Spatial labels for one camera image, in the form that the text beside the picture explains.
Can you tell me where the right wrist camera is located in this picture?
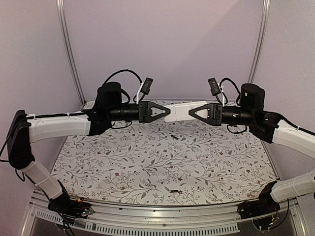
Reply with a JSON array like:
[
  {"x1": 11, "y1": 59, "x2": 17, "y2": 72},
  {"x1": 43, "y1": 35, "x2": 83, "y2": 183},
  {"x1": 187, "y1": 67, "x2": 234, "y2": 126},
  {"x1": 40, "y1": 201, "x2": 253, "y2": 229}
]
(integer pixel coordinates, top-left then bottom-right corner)
[{"x1": 207, "y1": 78, "x2": 227, "y2": 106}]

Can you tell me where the aluminium frame post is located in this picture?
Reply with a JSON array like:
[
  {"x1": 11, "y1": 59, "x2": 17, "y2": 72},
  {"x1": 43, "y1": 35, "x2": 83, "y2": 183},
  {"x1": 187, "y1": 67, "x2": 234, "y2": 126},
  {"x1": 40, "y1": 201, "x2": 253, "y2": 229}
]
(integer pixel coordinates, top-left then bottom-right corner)
[
  {"x1": 248, "y1": 0, "x2": 271, "y2": 84},
  {"x1": 56, "y1": 0, "x2": 86, "y2": 105}
]

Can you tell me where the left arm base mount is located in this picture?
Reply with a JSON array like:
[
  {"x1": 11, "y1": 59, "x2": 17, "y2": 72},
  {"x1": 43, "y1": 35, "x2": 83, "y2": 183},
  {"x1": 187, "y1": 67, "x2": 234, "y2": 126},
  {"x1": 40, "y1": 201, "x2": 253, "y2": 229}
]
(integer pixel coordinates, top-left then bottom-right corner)
[{"x1": 48, "y1": 198, "x2": 94, "y2": 218}]

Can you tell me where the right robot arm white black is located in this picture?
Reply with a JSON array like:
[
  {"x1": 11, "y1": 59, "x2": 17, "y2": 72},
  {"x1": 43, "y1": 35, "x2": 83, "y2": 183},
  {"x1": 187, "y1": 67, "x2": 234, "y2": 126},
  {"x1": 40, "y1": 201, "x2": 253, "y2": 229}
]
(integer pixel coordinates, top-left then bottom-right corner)
[{"x1": 189, "y1": 84, "x2": 315, "y2": 214}]

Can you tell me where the front aluminium rail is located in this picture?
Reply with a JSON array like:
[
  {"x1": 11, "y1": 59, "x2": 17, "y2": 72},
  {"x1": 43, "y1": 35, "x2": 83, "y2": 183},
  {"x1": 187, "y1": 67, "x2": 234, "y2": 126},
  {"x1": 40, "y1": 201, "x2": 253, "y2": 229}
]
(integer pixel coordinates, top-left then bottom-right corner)
[{"x1": 21, "y1": 190, "x2": 308, "y2": 236}]

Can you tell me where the floral patterned table mat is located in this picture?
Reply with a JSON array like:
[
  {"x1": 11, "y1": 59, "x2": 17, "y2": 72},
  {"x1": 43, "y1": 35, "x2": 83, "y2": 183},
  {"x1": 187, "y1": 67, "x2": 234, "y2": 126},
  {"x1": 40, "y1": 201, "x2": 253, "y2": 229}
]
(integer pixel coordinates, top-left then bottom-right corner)
[{"x1": 51, "y1": 119, "x2": 277, "y2": 206}]

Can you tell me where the right aluminium frame post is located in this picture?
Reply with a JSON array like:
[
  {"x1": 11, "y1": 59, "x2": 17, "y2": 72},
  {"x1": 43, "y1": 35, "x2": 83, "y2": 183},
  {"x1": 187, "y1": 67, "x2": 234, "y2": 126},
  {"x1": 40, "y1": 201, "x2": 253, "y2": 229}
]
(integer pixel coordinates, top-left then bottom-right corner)
[{"x1": 248, "y1": 0, "x2": 271, "y2": 84}]

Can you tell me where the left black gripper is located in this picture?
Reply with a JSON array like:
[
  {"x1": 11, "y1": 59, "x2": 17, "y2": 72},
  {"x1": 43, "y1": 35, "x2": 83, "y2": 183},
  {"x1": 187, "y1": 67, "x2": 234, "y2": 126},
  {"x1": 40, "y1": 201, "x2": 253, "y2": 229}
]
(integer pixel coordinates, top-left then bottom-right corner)
[{"x1": 107, "y1": 100, "x2": 170, "y2": 122}]

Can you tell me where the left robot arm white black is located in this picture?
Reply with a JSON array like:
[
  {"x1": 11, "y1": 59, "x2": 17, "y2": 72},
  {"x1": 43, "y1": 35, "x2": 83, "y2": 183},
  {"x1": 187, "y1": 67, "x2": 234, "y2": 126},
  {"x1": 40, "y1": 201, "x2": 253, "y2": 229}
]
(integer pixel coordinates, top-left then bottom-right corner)
[{"x1": 6, "y1": 82, "x2": 170, "y2": 213}]

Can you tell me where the left aluminium frame post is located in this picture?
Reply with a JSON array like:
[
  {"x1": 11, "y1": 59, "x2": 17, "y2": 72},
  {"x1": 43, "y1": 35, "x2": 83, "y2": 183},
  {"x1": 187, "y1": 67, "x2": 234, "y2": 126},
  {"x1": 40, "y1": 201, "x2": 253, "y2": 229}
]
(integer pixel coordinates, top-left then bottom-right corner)
[{"x1": 56, "y1": 0, "x2": 86, "y2": 105}]

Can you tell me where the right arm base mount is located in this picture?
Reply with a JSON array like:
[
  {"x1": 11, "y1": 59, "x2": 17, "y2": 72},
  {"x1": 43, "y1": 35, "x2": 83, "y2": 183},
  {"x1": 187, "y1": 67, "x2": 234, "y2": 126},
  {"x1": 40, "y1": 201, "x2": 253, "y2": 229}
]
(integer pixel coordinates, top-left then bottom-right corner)
[{"x1": 237, "y1": 200, "x2": 280, "y2": 219}]

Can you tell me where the white remote control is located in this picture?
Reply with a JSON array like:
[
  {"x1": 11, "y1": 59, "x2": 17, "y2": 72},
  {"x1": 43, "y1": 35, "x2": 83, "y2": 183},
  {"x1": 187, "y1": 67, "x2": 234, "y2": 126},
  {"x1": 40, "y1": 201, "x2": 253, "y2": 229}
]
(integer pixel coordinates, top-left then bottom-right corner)
[{"x1": 164, "y1": 101, "x2": 207, "y2": 122}]

